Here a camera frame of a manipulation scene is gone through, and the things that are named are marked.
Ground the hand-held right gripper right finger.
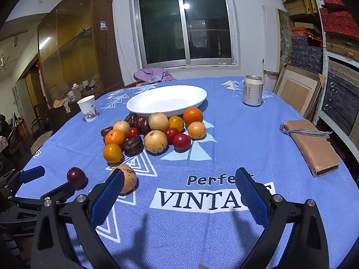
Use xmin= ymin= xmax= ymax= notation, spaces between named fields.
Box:
xmin=235 ymin=167 xmax=329 ymax=269

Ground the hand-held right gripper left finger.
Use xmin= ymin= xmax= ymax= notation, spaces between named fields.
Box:
xmin=30 ymin=169 xmax=125 ymax=269

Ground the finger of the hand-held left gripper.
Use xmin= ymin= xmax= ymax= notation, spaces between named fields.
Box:
xmin=0 ymin=166 xmax=46 ymax=192
xmin=17 ymin=182 xmax=77 ymax=206

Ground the dark red plum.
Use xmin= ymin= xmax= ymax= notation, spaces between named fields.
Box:
xmin=134 ymin=116 xmax=147 ymax=131
xmin=67 ymin=167 xmax=87 ymax=189

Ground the brown-spotted tan fruit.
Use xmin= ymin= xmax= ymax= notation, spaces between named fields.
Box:
xmin=109 ymin=165 xmax=138 ymax=194

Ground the orange smooth tomato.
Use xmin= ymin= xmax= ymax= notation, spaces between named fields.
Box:
xmin=103 ymin=143 xmax=124 ymax=164

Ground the dark purple water chestnut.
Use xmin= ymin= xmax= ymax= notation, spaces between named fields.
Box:
xmin=124 ymin=113 xmax=138 ymax=127
xmin=123 ymin=136 xmax=144 ymax=157

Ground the orange tangerine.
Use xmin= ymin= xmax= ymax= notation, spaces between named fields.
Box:
xmin=105 ymin=129 xmax=126 ymax=147
xmin=183 ymin=107 xmax=204 ymax=126

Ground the large tan round fruit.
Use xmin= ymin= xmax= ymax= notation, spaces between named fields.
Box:
xmin=144 ymin=130 xmax=169 ymax=154

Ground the peach-coloured round fruit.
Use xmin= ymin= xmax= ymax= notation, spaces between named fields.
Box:
xmin=187 ymin=121 xmax=207 ymax=140

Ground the yellow-orange tomato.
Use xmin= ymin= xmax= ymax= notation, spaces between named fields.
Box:
xmin=168 ymin=116 xmax=185 ymax=132

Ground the white oval plate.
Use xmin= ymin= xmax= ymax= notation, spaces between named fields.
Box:
xmin=126 ymin=85 xmax=208 ymax=117

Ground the dark chair with cushion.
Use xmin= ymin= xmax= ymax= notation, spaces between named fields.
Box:
xmin=31 ymin=130 xmax=54 ymax=153

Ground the brown pouch with tassel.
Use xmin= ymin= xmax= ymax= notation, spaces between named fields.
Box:
xmin=280 ymin=119 xmax=341 ymax=178

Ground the blue printed tablecloth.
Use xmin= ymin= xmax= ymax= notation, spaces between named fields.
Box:
xmin=15 ymin=76 xmax=359 ymax=269

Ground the white printed paper cup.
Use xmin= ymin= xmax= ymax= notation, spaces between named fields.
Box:
xmin=77 ymin=95 xmax=99 ymax=122

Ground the white beverage can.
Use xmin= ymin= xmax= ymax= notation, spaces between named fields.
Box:
xmin=243 ymin=75 xmax=264 ymax=107

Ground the white metal shelf rack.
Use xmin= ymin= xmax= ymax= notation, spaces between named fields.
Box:
xmin=280 ymin=0 xmax=359 ymax=146

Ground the purple cloth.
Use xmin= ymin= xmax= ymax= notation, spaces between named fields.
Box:
xmin=134 ymin=68 xmax=177 ymax=83

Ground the wooden glass cabinet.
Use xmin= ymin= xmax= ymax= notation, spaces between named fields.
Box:
xmin=37 ymin=0 xmax=125 ymax=110

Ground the stack of blue patterned boxes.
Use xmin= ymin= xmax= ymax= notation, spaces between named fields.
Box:
xmin=292 ymin=34 xmax=324 ymax=73

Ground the white board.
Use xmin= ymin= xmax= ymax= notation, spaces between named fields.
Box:
xmin=262 ymin=5 xmax=281 ymax=75

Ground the patterned painting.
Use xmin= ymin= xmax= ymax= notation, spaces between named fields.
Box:
xmin=278 ymin=8 xmax=293 ymax=65

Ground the sliding glass window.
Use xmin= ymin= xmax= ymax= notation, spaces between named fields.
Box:
xmin=128 ymin=0 xmax=242 ymax=70

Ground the stack of red patterned boxes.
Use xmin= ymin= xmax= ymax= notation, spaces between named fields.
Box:
xmin=320 ymin=0 xmax=359 ymax=38

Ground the wooden picture frame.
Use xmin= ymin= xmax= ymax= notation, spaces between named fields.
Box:
xmin=273 ymin=63 xmax=326 ymax=119

